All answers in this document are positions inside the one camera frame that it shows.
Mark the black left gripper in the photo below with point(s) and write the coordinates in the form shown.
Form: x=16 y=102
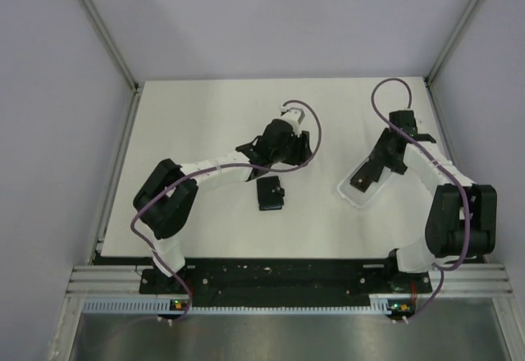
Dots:
x=302 y=148

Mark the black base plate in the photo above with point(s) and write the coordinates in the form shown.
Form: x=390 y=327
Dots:
x=285 y=297

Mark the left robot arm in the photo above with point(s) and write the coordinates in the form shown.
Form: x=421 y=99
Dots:
x=165 y=200

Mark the aluminium frame rail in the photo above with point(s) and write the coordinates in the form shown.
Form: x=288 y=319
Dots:
x=471 y=280

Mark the grey slotted cable duct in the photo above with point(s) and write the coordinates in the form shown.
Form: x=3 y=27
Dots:
x=171 y=307

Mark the black leather card holder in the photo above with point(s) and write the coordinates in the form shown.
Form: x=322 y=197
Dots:
x=270 y=194

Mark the black credit card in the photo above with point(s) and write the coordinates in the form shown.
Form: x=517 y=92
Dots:
x=369 y=172

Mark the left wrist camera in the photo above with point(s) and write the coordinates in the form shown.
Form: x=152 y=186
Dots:
x=292 y=114

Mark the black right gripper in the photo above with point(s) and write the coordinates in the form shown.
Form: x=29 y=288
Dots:
x=379 y=153

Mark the white plastic basket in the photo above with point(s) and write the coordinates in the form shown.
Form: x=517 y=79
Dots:
x=359 y=199

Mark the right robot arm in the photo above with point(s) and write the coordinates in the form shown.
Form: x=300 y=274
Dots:
x=461 y=222

